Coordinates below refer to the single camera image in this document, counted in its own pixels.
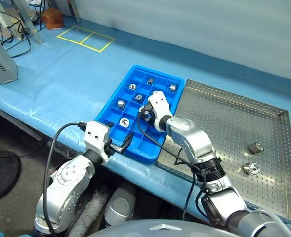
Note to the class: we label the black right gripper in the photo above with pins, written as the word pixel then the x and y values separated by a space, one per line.
pixel 149 112

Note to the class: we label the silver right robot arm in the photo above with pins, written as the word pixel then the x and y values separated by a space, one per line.
pixel 194 140

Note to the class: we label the orange brown block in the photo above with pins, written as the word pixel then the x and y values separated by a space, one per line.
pixel 52 17

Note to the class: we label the grey robot torso cover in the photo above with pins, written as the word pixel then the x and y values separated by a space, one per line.
pixel 160 229

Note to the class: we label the grey slanted metal bar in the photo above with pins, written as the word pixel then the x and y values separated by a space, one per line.
pixel 74 10

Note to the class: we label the white metal frame post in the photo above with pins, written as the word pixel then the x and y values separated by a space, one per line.
pixel 2 17

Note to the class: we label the blue compartment tray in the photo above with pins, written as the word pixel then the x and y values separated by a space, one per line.
pixel 145 149

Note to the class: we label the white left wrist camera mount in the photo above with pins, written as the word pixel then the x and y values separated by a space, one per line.
pixel 95 135

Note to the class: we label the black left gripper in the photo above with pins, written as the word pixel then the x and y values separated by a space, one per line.
pixel 110 148

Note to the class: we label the grey foam wrapped tube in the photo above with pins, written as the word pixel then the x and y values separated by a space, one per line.
pixel 91 212

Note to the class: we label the perforated metal tray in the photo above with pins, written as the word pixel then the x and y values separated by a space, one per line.
pixel 234 118

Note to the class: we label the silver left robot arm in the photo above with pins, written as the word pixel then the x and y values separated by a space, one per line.
pixel 66 187

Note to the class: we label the silver rounded leg part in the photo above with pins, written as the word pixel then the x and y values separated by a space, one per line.
pixel 120 205

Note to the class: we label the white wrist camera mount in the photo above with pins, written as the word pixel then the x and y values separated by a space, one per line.
pixel 95 135
pixel 158 103

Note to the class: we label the silver metal frame post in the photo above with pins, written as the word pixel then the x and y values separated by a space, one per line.
pixel 31 24

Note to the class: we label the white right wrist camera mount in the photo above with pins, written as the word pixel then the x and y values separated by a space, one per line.
pixel 158 103

